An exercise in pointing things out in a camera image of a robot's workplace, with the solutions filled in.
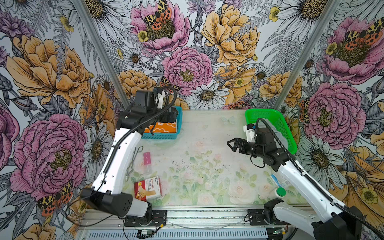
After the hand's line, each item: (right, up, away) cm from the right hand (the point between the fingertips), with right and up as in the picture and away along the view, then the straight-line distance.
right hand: (234, 148), depth 78 cm
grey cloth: (+35, +5, +21) cm, 41 cm away
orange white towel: (-39, +10, +30) cm, 51 cm away
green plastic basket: (+39, +17, +32) cm, 53 cm away
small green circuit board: (-42, -37, -7) cm, 57 cm away
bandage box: (-44, -21, +2) cm, 49 cm away
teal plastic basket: (-40, +4, +31) cm, 51 cm away
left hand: (-32, +15, -5) cm, 36 cm away
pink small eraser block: (-50, -9, +16) cm, 53 cm away
